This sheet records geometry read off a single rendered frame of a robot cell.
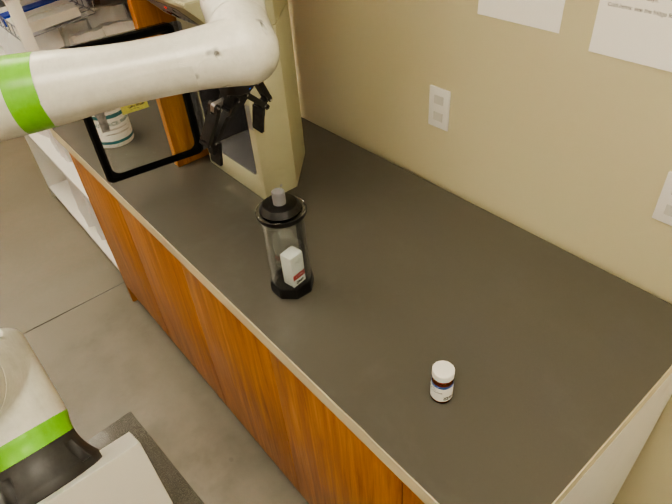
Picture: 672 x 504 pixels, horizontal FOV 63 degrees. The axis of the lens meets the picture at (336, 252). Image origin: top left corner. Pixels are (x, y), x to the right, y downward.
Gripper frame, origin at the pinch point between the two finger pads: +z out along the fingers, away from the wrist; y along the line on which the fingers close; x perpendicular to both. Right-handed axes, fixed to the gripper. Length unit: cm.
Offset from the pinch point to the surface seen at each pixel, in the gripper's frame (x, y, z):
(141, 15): -52, -19, 4
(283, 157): -3.5, -21.4, 25.2
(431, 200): 37, -38, 26
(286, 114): -6.7, -25.8, 14.0
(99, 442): 21, 61, 17
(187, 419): -1, 34, 129
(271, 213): 18.4, 10.1, -0.1
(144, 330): -50, 14, 149
